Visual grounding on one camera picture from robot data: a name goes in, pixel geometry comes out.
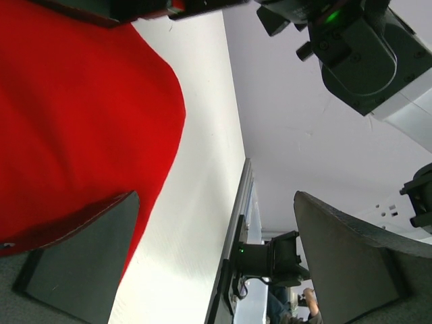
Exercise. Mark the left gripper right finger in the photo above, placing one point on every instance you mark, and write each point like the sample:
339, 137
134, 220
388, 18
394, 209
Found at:
361, 272

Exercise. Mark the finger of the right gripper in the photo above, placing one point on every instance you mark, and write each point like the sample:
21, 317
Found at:
104, 13

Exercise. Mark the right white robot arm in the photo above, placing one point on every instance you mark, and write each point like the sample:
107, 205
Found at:
369, 57

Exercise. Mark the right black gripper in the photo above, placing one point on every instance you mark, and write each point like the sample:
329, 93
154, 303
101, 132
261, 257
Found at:
274, 15

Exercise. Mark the red t shirt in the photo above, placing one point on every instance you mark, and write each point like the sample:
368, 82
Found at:
87, 113

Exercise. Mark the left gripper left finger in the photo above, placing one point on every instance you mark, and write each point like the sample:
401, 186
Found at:
72, 279

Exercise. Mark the aluminium frame rail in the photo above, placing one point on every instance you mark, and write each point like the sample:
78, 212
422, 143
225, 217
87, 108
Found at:
246, 204

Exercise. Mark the person in background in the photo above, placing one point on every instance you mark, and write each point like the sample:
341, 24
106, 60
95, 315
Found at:
281, 306

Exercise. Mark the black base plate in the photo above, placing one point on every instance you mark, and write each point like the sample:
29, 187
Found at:
226, 290

